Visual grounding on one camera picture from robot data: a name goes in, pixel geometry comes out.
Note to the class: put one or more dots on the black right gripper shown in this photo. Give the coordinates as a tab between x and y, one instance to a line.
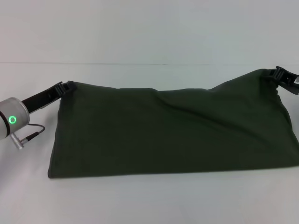
290	82

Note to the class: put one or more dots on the dark green t-shirt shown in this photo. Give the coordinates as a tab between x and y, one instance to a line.
175	128

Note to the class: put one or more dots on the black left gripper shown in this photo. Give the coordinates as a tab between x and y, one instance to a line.
39	99

